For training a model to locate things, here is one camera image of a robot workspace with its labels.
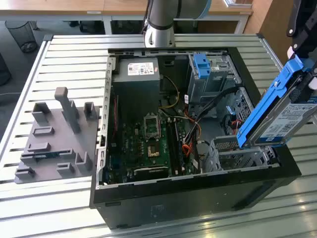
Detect black mesh wastebasket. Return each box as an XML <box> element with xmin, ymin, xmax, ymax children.
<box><xmin>4</xmin><ymin>20</ymin><xmax>38</xmax><ymax>53</ymax></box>

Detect metal disk bay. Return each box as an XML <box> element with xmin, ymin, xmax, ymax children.
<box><xmin>204</xmin><ymin>135</ymin><xmax>279</xmax><ymax>173</ymax></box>

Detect hard disk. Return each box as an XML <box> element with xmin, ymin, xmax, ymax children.
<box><xmin>236</xmin><ymin>54</ymin><xmax>317</xmax><ymax>150</ymax></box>

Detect metal optical drive cage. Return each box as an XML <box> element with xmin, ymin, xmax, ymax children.
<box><xmin>187</xmin><ymin>53</ymin><xmax>242</xmax><ymax>112</ymax></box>

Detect orange wire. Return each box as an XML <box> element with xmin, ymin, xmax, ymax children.
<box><xmin>182</xmin><ymin>144</ymin><xmax>196</xmax><ymax>157</ymax></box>

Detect multicoloured wire bundle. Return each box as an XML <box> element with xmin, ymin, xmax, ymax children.
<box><xmin>183</xmin><ymin>120</ymin><xmax>203</xmax><ymax>147</ymax></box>

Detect green RAM stick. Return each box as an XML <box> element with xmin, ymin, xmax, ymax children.
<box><xmin>33</xmin><ymin>152</ymin><xmax>60</xmax><ymax>159</ymax></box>

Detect brown wooden cabinet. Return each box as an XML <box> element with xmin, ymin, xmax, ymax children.
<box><xmin>244</xmin><ymin>0</ymin><xmax>295</xmax><ymax>35</ymax></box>

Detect black heatsink card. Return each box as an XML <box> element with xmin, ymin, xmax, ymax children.
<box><xmin>133</xmin><ymin>165</ymin><xmax>170</xmax><ymax>179</ymax></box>

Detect black data wire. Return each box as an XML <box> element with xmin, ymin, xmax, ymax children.
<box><xmin>222</xmin><ymin>113</ymin><xmax>236</xmax><ymax>136</ymax></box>

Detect grey parts rack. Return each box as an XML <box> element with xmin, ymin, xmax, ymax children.
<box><xmin>14</xmin><ymin>86</ymin><xmax>101</xmax><ymax>184</ymax></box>

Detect CPU socket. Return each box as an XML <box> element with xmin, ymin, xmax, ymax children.
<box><xmin>143</xmin><ymin>113</ymin><xmax>161</xmax><ymax>141</ymax></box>

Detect green motherboard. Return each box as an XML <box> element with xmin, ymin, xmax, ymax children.
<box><xmin>106</xmin><ymin>109</ymin><xmax>199</xmax><ymax>185</ymax></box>

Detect red yellow power wire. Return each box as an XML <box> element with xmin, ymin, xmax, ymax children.
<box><xmin>229</xmin><ymin>118</ymin><xmax>244</xmax><ymax>131</ymax></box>

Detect black PC case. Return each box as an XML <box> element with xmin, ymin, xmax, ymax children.
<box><xmin>89</xmin><ymin>46</ymin><xmax>302</xmax><ymax>230</ymax></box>

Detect thin red wire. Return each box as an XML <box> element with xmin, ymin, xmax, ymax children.
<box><xmin>112</xmin><ymin>98</ymin><xmax>119</xmax><ymax>139</ymax></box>

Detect thick black cable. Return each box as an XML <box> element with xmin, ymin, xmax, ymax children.
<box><xmin>194</xmin><ymin>86</ymin><xmax>245</xmax><ymax>123</ymax></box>

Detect blue drive latch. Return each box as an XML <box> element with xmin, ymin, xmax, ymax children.
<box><xmin>194</xmin><ymin>54</ymin><xmax>211</xmax><ymax>79</ymax></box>

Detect grey power supply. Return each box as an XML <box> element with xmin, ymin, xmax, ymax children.
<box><xmin>112</xmin><ymin>58</ymin><xmax>160</xmax><ymax>117</ymax></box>

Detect yellow black wire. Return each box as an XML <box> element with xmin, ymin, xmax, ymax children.
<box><xmin>158</xmin><ymin>74</ymin><xmax>180</xmax><ymax>110</ymax></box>

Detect wooden desk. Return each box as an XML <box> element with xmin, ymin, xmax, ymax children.
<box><xmin>106</xmin><ymin>0</ymin><xmax>253</xmax><ymax>35</ymax></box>
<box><xmin>0</xmin><ymin>1</ymin><xmax>107</xmax><ymax>34</ymax></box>

